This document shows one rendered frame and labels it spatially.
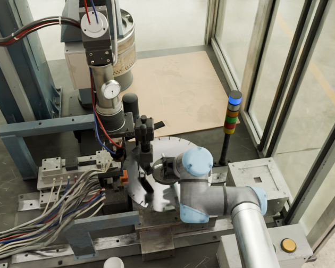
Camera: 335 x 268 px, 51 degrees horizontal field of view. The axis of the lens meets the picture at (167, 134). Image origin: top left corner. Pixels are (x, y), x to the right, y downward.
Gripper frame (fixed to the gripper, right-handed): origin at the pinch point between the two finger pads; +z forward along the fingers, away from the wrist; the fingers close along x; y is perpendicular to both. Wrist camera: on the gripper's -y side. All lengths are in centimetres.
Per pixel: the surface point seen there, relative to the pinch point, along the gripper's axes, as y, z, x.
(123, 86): 15, 55, -49
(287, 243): -34.9, -12.0, 23.0
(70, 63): 36, -31, -24
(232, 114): -20.8, -3.1, -21.5
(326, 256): -108, 69, 40
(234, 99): -18.9, -9.3, -25.2
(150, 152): 10.9, -11.1, -5.0
